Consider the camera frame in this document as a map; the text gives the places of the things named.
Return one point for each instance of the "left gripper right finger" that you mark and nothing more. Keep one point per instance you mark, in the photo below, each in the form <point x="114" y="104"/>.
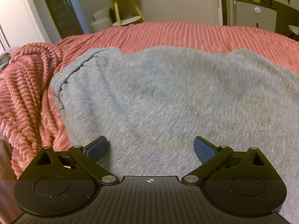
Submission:
<point x="212" y="158"/>

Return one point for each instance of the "yellow two-tier side table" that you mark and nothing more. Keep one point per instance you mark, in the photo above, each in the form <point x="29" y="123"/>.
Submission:
<point x="126" y="12"/>

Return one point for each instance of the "pink ribbed bed blanket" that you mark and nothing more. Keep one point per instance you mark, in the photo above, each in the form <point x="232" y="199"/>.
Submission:
<point x="29" y="117"/>

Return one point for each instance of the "grey sweatpants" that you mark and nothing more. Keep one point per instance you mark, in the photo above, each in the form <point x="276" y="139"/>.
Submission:
<point x="153" y="103"/>

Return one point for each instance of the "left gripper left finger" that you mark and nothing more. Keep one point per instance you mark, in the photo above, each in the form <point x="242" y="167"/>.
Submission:
<point x="86" y="159"/>

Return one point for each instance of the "dark wooden door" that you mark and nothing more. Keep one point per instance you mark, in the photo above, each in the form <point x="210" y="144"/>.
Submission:
<point x="64" y="19"/>

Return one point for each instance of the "grey drawer cabinet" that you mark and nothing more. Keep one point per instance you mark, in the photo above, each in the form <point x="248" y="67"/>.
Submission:
<point x="255" y="15"/>

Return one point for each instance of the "grey round stool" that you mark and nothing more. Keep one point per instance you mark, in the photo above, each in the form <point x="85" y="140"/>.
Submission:
<point x="102" y="20"/>

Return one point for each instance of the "grey upholstered chair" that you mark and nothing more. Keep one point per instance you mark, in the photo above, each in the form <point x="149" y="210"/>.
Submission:
<point x="294" y="30"/>

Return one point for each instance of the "grey vanity desk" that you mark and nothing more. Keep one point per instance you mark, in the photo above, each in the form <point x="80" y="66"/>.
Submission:
<point x="287" y="14"/>

